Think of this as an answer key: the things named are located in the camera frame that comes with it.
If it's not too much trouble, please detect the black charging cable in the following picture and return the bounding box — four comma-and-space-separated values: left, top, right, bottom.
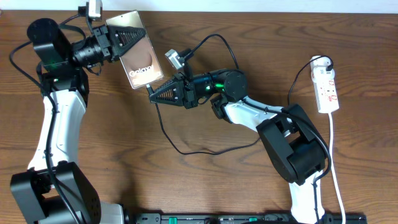
145, 55, 334, 156

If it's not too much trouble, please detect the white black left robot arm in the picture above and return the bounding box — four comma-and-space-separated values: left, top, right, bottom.
10, 18, 146, 223

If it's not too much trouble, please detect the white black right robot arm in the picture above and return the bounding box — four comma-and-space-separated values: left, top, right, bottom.
148, 67, 331, 223

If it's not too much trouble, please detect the white power strip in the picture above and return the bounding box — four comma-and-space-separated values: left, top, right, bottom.
310, 55, 340, 114

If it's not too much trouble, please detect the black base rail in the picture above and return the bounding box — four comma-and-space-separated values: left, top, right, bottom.
124, 212, 368, 224

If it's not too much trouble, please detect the white power strip cord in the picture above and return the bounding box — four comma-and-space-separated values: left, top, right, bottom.
328, 112, 347, 224

